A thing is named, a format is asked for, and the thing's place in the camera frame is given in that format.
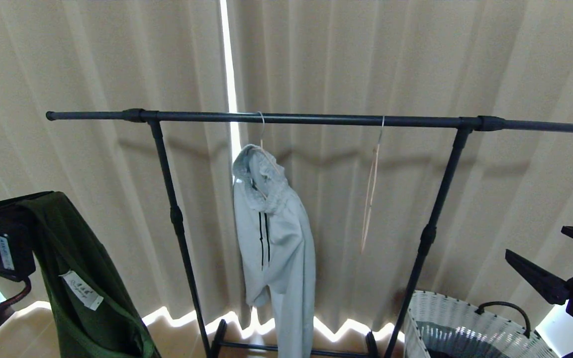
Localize pale grey pants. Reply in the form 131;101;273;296
232;144;317;358

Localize beige curtain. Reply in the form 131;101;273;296
0;0;573;344

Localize black clothes rack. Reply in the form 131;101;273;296
45;108;573;358

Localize white laundry basket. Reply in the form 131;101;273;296
404;291;562;358

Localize pink clothes hanger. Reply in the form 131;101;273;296
256;112;283;199
360;116;385;254

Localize green printed T-shirt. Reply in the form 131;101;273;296
18;191;162;358

